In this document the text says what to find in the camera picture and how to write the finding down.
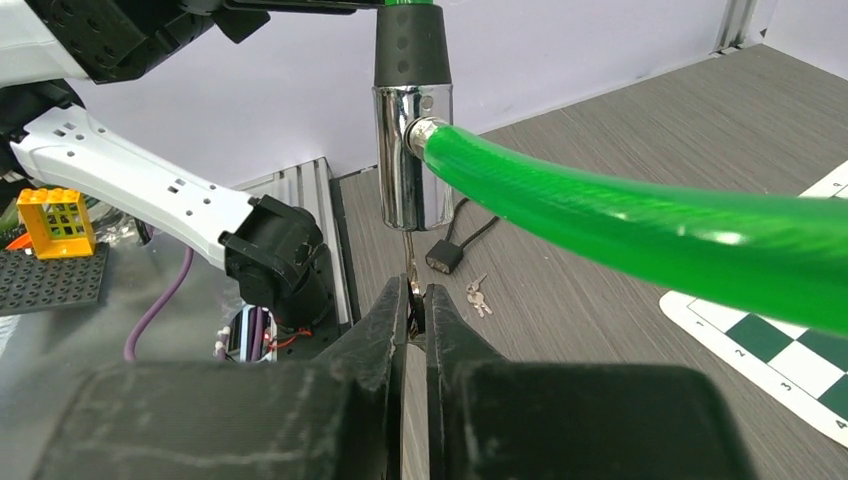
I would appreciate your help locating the yellow toy brick window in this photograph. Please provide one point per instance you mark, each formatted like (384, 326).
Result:
(57, 222)

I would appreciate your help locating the small keys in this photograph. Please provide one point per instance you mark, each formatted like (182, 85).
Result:
(416, 322)

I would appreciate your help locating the dark grey brick baseplate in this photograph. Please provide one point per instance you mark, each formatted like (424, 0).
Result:
(30, 285)

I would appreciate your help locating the green white chessboard mat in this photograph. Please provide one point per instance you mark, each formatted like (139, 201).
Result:
(804, 370)

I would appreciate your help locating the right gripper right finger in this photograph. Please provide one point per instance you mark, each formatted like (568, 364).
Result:
(493, 418)

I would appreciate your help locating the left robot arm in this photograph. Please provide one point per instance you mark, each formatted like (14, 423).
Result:
(48, 135)

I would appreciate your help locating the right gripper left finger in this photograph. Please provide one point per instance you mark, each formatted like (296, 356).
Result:
(335, 416)

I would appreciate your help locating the green cable lock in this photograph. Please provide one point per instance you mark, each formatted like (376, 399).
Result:
(781, 256)

